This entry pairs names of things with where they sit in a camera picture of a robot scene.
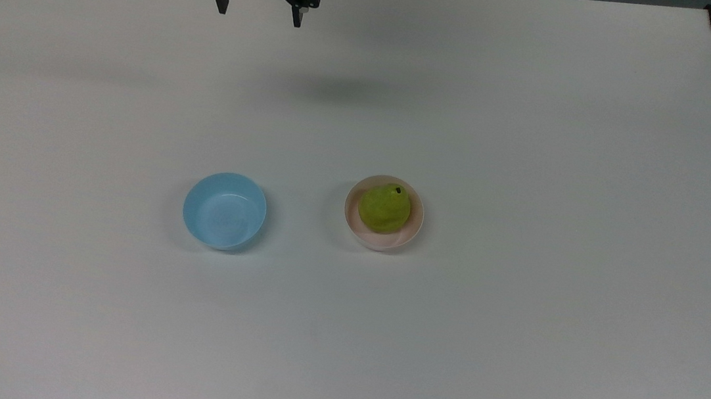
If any green pear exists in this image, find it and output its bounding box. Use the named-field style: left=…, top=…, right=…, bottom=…
left=355, top=181, right=414, bottom=237

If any pink plastic bowl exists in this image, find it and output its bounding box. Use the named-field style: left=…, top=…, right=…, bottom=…
left=340, top=171, right=429, bottom=256

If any blue plastic bowl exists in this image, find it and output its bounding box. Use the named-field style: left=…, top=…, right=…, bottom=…
left=178, top=168, right=271, bottom=256

